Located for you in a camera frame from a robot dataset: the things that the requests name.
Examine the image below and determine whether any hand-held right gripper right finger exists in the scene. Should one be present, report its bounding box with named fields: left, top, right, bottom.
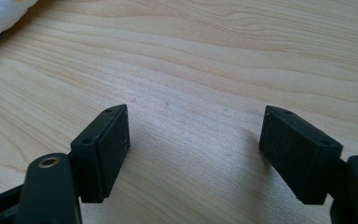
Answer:
left=258, top=105, right=344, bottom=205

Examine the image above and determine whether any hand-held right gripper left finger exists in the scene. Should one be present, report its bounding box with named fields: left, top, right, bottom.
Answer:
left=70, top=104, right=131, bottom=204

